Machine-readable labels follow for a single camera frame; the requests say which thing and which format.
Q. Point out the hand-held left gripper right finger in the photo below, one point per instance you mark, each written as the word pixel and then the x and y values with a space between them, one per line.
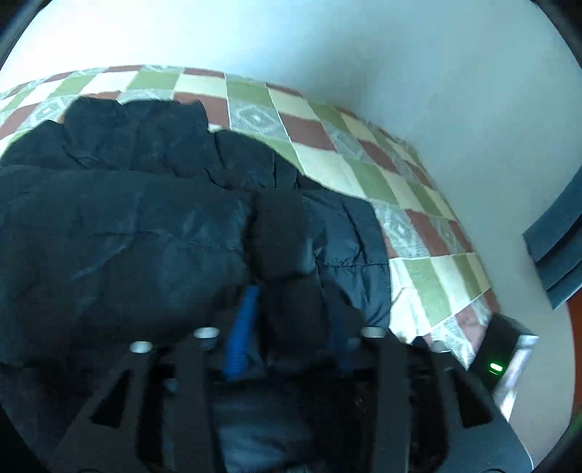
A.
pixel 342 342

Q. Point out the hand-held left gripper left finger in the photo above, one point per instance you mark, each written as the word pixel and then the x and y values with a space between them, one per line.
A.
pixel 239 328

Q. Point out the black puffer jacket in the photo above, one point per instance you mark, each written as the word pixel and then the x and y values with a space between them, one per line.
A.
pixel 136 218

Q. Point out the dark grey ribbed object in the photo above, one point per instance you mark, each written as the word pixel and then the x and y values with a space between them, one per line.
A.
pixel 552 254

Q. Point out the checkered patchwork bed blanket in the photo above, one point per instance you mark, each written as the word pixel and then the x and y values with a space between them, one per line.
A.
pixel 345 168

